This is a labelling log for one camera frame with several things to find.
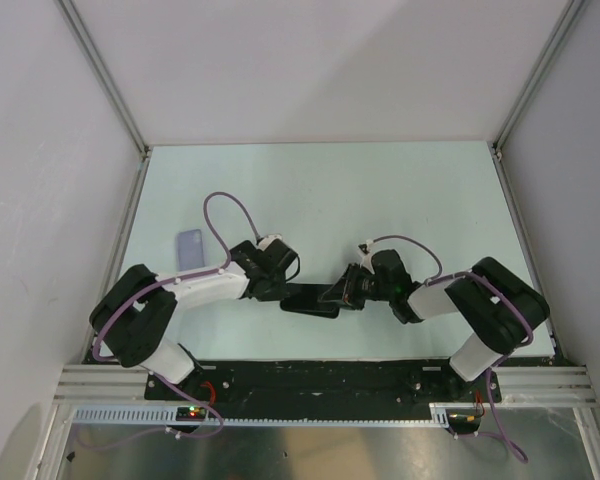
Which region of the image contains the right aluminium frame post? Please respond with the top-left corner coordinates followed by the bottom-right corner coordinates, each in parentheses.
top-left (492, 0), bottom-right (589, 156)

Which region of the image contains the aluminium frame post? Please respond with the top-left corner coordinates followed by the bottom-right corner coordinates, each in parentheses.
top-left (57, 0), bottom-right (151, 156)
top-left (492, 0), bottom-right (589, 156)

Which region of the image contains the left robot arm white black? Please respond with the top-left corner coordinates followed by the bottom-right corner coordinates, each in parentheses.
top-left (89, 235), bottom-right (299, 399)

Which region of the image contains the right controller board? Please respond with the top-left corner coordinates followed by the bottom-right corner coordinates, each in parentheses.
top-left (447, 412), bottom-right (482, 436)

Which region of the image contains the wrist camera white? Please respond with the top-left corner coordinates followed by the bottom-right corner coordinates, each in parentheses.
top-left (357, 239), bottom-right (375, 274)
top-left (256, 234), bottom-right (282, 251)

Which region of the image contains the lilac phone case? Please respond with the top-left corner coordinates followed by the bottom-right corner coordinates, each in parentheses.
top-left (176, 229), bottom-right (205, 271)

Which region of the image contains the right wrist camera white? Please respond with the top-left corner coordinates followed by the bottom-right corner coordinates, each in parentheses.
top-left (357, 239), bottom-right (375, 274)

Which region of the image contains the controller board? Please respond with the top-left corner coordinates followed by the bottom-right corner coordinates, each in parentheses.
top-left (176, 406), bottom-right (208, 422)
top-left (447, 412), bottom-right (482, 436)

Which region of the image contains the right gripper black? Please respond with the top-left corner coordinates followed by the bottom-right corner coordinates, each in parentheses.
top-left (319, 263), bottom-right (393, 311)

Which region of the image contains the black phone case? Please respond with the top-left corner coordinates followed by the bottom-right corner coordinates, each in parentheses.
top-left (279, 283), bottom-right (340, 319)

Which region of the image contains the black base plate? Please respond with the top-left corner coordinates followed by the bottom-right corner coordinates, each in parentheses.
top-left (144, 357), bottom-right (504, 422)

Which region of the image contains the left aluminium frame post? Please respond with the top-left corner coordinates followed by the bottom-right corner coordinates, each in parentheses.
top-left (57, 0), bottom-right (151, 156)

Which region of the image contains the left controller board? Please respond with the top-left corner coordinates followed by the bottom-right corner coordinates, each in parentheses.
top-left (176, 406), bottom-right (208, 422)

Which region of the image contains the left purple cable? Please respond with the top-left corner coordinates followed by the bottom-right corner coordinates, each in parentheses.
top-left (73, 191), bottom-right (261, 451)

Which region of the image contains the white slotted cable duct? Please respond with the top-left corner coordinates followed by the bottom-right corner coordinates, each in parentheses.
top-left (73, 405), bottom-right (449, 428)

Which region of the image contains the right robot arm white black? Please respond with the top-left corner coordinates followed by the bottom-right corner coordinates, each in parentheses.
top-left (318, 250), bottom-right (550, 401)

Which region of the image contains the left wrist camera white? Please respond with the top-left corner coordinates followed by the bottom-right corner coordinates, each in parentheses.
top-left (256, 234), bottom-right (282, 251)

